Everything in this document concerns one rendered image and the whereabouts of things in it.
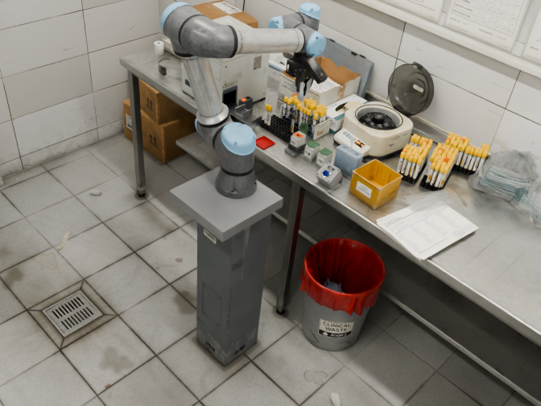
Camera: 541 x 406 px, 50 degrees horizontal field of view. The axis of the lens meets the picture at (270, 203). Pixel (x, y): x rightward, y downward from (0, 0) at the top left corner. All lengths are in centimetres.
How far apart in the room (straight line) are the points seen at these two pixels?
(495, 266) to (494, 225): 22
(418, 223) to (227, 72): 100
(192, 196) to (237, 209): 17
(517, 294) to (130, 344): 165
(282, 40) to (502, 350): 160
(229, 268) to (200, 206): 31
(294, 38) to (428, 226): 81
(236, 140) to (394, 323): 142
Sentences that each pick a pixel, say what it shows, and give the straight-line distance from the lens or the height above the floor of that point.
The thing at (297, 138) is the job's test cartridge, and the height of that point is 95.
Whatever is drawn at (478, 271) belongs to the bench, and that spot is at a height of 88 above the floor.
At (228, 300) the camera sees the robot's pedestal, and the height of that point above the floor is 45.
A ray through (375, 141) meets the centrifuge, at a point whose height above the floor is 96.
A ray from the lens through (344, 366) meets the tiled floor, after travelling 276.
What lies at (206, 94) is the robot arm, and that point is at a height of 125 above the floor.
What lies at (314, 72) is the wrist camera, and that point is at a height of 126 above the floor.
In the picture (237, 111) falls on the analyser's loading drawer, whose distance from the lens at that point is 252.
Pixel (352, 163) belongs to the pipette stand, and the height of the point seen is 94.
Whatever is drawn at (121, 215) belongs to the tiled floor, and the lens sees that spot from 340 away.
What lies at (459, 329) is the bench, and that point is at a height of 27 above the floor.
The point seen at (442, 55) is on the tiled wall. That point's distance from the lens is 254.
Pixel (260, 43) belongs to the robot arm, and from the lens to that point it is 183.
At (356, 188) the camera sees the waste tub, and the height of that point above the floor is 91.
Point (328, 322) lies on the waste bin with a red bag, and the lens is 261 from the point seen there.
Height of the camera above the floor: 223
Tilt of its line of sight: 40 degrees down
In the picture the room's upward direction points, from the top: 6 degrees clockwise
